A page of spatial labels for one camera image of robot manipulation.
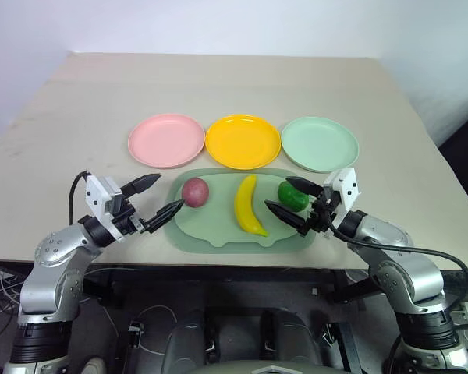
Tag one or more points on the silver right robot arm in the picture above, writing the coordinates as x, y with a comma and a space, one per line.
409, 272

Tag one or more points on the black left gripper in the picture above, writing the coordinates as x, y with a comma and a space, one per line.
125, 218

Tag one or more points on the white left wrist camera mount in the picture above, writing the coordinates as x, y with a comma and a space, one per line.
100, 202

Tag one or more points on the yellow plate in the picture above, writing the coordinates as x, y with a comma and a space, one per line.
242, 141

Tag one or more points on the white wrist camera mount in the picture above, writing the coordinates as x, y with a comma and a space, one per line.
100, 202
345, 191

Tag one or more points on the light green plate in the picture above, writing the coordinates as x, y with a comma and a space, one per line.
320, 144

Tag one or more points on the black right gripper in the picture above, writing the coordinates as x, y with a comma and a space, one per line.
320, 216

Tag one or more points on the red grape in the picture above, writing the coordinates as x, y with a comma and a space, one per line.
195, 192

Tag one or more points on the yellow banana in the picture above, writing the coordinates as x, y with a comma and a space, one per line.
245, 206

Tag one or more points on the green pepper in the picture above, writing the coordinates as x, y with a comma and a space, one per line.
292, 196

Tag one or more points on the pink plate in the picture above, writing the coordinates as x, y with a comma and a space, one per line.
166, 141

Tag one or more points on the black table frame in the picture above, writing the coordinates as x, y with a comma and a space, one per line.
218, 282

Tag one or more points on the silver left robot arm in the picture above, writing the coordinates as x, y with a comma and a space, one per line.
48, 269

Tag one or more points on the dark rounded robot leg shapes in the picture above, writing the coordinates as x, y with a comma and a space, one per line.
242, 335

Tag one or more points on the pale green serving tray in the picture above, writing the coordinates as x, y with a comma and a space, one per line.
218, 222

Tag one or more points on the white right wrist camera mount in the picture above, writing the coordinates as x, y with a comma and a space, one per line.
345, 191

